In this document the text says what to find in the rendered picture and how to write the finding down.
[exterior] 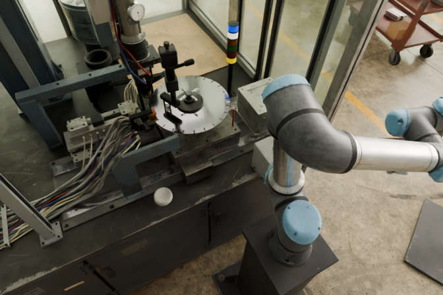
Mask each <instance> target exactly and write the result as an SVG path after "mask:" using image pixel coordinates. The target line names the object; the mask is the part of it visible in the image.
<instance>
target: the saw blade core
mask: <svg viewBox="0 0 443 295"><path fill-rule="evenodd" d="M177 79H178V81H179V91H176V96H178V95H180V94H181V93H183V92H184V91H182V90H181V88H184V89H185V90H186V91H188V90H190V91H193V90H195V89H196V88H198V91H196V93H199V94H200V95H201V96H202V98H203V105H202V107H201V108H200V109H199V110H197V111H194V112H190V113H188V112H184V111H181V110H180V109H178V107H177V108H174V107H173V106H171V107H168V108H165V107H164V105H163V100H162V99H160V94H162V93H163V92H166V93H167V94H169V95H170V93H168V92H167V89H166V86H165V83H163V84H161V85H160V86H159V87H157V88H156V89H155V91H154V92H153V94H152V95H151V109H153V108H154V109H155V111H156V113H157V115H153V116H151V117H152V118H153V120H154V121H155V122H156V123H157V124H158V125H159V126H161V127H163V128H164V129H166V130H168V131H170V132H174V133H178V134H182V133H183V134H194V133H195V134H198V133H201V132H205V131H207V130H210V129H212V128H214V127H215V126H217V125H219V123H221V122H222V121H223V120H224V118H226V116H227V114H228V112H229V108H230V106H228V105H230V102H226V101H230V100H229V96H228V94H227V92H226V90H225V89H224V88H223V87H222V86H220V84H218V83H217V82H215V81H213V80H211V79H209V78H204V77H202V76H196V77H195V76H186V78H185V76H180V77H177ZM203 79H204V80H203ZM161 87H162V88H161ZM226 98H227V99H226ZM226 105H227V106H226ZM224 112H225V113H224ZM157 120H158V121H157ZM164 125H165V126H164ZM204 128H205V130H204ZM173 129H174V130H173ZM172 130H173V131H172ZM183 131H184V132H183Z"/></svg>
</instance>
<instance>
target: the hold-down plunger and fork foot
mask: <svg viewBox="0 0 443 295"><path fill-rule="evenodd" d="M160 99H162V100H163V105H164V107H165V108H166V106H165V102H167V103H168V104H169V107H171V106H173V107H174V108H177V107H178V106H180V104H181V103H180V101H179V100H177V96H176V92H170V95H169V94H167V93H166V92H163V93H162V94H160Z"/></svg>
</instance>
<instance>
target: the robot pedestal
mask: <svg viewBox="0 0 443 295"><path fill-rule="evenodd" d="M278 224H279V223H278V218H277V216H276V213H273V214H271V215H269V216H267V217H266V218H264V219H262V220H260V221H258V222H256V223H254V224H252V225H250V226H248V227H247V228H244V229H243V230H242V233H243V236H244V237H245V239H246V241H247V242H246V245H245V250H244V253H243V258H242V260H240V261H238V262H237V263H234V264H233V265H231V266H229V267H227V268H225V269H224V270H222V271H220V272H219V273H216V274H215V275H214V278H215V280H216V282H217V284H218V286H219V288H220V290H221V293H222V295H306V294H305V292H304V291H303V289H304V287H306V285H308V283H309V282H310V281H311V280H312V279H313V278H314V277H315V276H316V275H317V274H319V273H321V272H322V271H324V270H325V269H327V268H329V267H330V266H332V265H333V264H335V263H337V262H338V261H339V259H338V258H337V256H336V255H335V253H334V252H333V251H332V249H331V248H330V247H329V245H328V244H327V243H326V241H325V240H324V239H323V237H322V236H321V234H320V233H319V235H318V237H317V238H316V239H315V240H314V241H313V243H312V251H311V254H310V256H309V258H308V259H307V260H306V261H305V262H304V263H303V264H302V265H299V266H296V267H289V266H286V265H283V264H281V263H280V262H278V261H277V260H276V259H275V258H274V257H273V256H272V254H271V253H270V250H269V247H268V238H269V235H270V233H271V231H272V229H273V228H274V227H275V226H276V225H278Z"/></svg>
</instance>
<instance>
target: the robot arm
mask: <svg viewBox="0 0 443 295"><path fill-rule="evenodd" d="M262 98H263V100H262V101H263V104H265V106H266V111H267V123H268V131H269V133H270V135H271V136H272V137H273V138H274V139H273V166H271V167H270V169H268V170H267V172H266V174H265V180H266V186H267V188H268V191H269V193H270V197H271V199H272V203H273V206H274V209H275V212H276V216H277V218H278V223H279V224H278V225H276V226H275V227H274V228H273V229H272V231H271V233H270V235H269V238H268V247H269V250H270V253H271V254H272V256H273V257H274V258H275V259H276V260H277V261H278V262H280V263H281V264H283V265H286V266H289V267H296V266H299V265H302V264H303V263H304V262H305V261H306V260H307V259H308V258H309V256H310V254H311V251H312V243H313V241H314V240H315V239H316V238H317V237H318V235H319V233H320V229H321V226H322V219H321V216H320V213H319V211H318V210H317V208H316V207H315V206H314V205H312V204H310V202H309V199H308V198H307V195H306V192H305V189H304V183H305V176H304V174H303V172H302V170H301V167H302V165H305V166H307V167H309V168H312V169H314V170H317V171H321V172H324V173H332V174H345V173H348V172H349V171H351V170H368V171H386V172H387V174H393V173H394V174H401V175H407V174H408V172H421V173H428V175H429V176H430V177H431V178H432V179H433V181H435V182H437V183H442V182H443V139H442V137H443V96H440V97H438V98H437V99H436V101H433V103H432V105H427V106H423V107H414V108H408V109H406V108H404V109H398V110H395V111H391V112H389V113H388V114H387V116H386V119H385V127H386V130H387V132H388V133H389V134H390V135H392V136H394V137H402V138H369V137H361V136H353V135H352V134H351V133H350V132H348V131H345V130H338V129H337V128H335V127H334V126H333V125H332V124H331V123H330V121H329V120H328V118H327V116H326V114H325V113H324V111H323V109H322V107H321V106H320V104H319V102H318V100H317V98H316V96H315V94H314V92H313V90H312V87H311V85H310V84H309V83H308V82H307V80H306V79H305V78H304V77H302V76H300V75H298V74H287V75H283V76H280V77H278V78H276V79H274V80H272V82H270V83H269V84H268V85H267V86H266V87H265V88H264V90H263V92H262Z"/></svg>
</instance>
